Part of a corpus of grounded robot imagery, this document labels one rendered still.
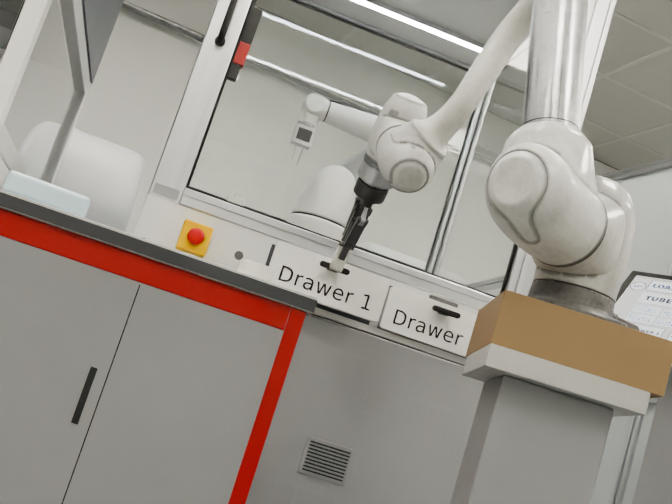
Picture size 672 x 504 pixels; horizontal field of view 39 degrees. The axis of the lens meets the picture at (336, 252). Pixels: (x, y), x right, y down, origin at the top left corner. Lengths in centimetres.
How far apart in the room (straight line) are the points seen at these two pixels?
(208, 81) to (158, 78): 326
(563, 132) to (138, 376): 84
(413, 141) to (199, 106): 68
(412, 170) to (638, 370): 57
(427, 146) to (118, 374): 74
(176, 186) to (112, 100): 327
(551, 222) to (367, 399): 95
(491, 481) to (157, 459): 58
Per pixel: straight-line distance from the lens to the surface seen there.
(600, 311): 176
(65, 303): 172
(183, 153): 237
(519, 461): 168
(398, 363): 240
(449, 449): 245
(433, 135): 193
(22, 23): 221
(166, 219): 233
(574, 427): 170
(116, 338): 172
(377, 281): 231
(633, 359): 170
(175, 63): 571
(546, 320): 167
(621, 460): 388
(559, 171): 158
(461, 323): 244
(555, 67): 174
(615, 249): 177
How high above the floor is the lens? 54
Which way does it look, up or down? 10 degrees up
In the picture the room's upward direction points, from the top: 18 degrees clockwise
